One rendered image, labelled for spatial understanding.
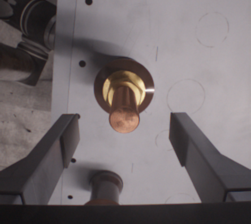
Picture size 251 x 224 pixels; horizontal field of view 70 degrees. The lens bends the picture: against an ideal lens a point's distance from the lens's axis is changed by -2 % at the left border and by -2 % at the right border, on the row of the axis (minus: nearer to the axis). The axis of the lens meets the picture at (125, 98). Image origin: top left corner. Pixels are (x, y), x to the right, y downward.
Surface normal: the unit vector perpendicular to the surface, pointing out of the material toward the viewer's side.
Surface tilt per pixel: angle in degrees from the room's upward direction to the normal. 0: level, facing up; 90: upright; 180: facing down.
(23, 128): 0
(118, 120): 0
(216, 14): 0
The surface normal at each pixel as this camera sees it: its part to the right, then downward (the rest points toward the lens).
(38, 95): 0.00, 0.30
